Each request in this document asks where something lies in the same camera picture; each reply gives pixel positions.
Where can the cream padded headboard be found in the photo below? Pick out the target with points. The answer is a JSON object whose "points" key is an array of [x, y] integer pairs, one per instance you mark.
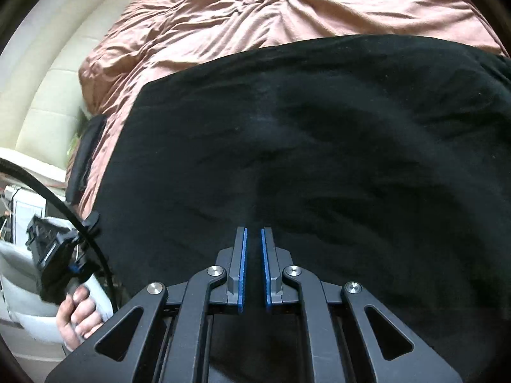
{"points": [[48, 87]]}

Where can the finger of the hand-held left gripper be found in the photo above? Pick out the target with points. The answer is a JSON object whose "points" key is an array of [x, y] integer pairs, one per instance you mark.
{"points": [[91, 223]]}

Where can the black pants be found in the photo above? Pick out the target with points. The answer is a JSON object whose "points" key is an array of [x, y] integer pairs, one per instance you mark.
{"points": [[319, 147]]}

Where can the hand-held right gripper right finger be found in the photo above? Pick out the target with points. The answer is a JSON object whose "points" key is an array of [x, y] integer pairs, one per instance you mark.
{"points": [[265, 271]]}

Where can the dark blue cushion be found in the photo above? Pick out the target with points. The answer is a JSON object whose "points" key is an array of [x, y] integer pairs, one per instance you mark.
{"points": [[86, 155]]}

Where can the white bedside cabinet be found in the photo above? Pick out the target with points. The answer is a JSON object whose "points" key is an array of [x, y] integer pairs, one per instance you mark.
{"points": [[24, 275]]}

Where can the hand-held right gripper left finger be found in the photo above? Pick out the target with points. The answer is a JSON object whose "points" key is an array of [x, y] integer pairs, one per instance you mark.
{"points": [[242, 271]]}

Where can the pink-brown duvet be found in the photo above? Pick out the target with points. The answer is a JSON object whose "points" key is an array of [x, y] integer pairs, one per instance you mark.
{"points": [[239, 8]]}

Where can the person's left hand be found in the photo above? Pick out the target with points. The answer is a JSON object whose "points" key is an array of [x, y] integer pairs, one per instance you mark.
{"points": [[86, 323]]}

